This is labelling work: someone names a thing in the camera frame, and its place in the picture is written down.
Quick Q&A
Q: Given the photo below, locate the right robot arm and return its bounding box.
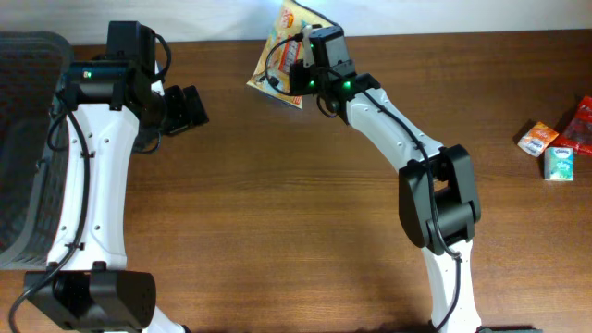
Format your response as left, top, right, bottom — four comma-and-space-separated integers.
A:
290, 24, 482, 332

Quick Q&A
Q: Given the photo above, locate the orange tissue pack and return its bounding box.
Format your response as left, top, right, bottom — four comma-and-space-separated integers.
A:
517, 121, 559, 157

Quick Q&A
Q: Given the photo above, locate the red snack packet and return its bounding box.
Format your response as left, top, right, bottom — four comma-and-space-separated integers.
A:
553, 96, 591, 156

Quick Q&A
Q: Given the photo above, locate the right black cable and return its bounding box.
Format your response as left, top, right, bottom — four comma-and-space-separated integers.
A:
263, 23, 325, 98

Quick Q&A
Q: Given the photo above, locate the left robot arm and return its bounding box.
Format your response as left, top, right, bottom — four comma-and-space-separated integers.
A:
21, 21, 208, 332

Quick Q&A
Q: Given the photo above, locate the grey plastic mesh basket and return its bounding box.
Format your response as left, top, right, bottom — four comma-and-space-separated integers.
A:
1, 31, 72, 270

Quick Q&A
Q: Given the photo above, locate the black cable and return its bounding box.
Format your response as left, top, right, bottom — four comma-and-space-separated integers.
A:
7, 92, 93, 333
263, 23, 325, 98

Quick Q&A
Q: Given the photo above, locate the teal tissue pack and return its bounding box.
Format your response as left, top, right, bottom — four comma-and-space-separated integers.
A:
544, 147, 574, 181

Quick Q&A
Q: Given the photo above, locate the large yellow snack bag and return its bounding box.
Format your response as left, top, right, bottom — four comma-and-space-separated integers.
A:
247, 0, 335, 109

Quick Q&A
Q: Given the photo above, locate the left black cable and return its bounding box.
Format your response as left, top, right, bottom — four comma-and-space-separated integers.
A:
7, 92, 93, 333

